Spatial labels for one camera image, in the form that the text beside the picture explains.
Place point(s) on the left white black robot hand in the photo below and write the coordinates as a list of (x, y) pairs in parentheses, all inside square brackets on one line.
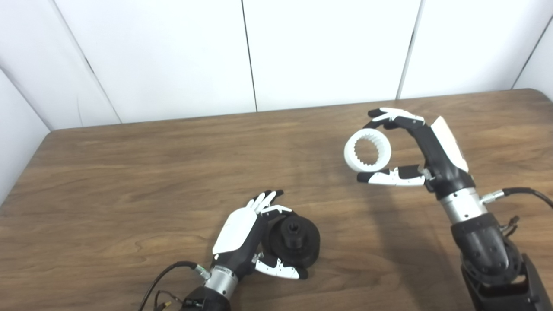
[(237, 229)]

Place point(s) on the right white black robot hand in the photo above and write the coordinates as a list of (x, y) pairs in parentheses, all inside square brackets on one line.
[(445, 160)]

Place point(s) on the round black plastic part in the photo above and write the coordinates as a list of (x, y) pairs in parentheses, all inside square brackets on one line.
[(302, 246)]

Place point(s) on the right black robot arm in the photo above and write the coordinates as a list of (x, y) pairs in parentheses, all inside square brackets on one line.
[(484, 246)]

